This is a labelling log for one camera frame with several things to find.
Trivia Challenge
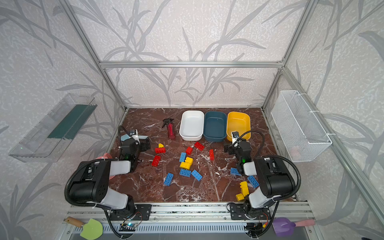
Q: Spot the aluminium front rail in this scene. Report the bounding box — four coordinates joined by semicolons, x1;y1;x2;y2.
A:
55;202;324;240

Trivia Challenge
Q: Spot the purple toy shovel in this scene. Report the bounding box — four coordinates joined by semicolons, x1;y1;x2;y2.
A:
273;218;316;237

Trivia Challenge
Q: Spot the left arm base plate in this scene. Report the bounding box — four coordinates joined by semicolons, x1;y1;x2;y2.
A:
109;204;152;221

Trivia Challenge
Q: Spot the yellow plastic bin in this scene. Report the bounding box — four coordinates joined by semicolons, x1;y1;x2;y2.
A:
227;112;251;142

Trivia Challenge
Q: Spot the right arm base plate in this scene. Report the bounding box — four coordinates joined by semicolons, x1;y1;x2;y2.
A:
227;203;272;222

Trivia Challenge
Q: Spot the clear acrylic wall shelf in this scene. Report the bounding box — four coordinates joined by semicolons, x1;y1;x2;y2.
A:
9;94;97;163

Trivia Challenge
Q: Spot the small red square brick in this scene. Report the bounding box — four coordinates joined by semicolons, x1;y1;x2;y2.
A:
186;147;193;155

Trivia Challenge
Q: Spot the blue brick near right base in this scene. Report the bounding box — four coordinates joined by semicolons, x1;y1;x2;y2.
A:
248;176;260;189

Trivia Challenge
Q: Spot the pink watering can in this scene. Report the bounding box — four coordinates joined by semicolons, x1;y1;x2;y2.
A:
95;153;117;180

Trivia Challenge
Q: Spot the yellow curved brick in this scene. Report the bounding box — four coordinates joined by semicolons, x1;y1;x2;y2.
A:
180;162;192;170

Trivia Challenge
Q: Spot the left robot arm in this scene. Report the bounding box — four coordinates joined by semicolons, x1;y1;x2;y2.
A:
64;126;151;216

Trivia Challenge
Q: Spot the blue brick lower left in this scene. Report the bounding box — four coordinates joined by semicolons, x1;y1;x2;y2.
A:
164;173;174;186

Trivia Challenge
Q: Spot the white wire basket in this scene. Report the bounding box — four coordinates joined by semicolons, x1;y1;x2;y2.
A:
271;90;332;163

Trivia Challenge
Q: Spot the blue brick upright centre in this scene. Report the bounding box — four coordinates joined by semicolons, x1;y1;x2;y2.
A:
179;153;187;163

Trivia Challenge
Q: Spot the blue brick centre low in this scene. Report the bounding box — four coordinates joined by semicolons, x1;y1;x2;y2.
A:
180;169;191;178

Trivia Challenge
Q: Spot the yellow square brick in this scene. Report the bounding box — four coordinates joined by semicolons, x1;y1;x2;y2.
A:
185;157;194;165

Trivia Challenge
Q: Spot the teal plastic bin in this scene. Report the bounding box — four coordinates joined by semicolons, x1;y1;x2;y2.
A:
203;111;227;143

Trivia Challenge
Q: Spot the blue brick centre right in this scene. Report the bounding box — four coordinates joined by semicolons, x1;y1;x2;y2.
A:
191;170;203;181

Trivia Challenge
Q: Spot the green toy spatula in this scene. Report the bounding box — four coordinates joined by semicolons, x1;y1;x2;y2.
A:
65;217;103;240

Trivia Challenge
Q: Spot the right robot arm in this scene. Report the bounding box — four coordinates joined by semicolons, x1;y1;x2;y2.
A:
224;131;302;220

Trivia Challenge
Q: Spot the yellow tall brick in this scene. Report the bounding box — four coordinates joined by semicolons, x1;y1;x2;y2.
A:
240;181;250;197

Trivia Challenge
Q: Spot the yellow small brick front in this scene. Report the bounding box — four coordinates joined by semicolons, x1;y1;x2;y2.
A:
236;193;245;202

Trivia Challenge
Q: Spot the blue brick by right arm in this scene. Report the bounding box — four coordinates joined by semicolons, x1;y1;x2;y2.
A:
230;168;242;176

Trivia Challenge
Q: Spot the white plastic bin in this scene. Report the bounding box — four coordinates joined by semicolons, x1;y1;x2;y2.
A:
179;110;205;141

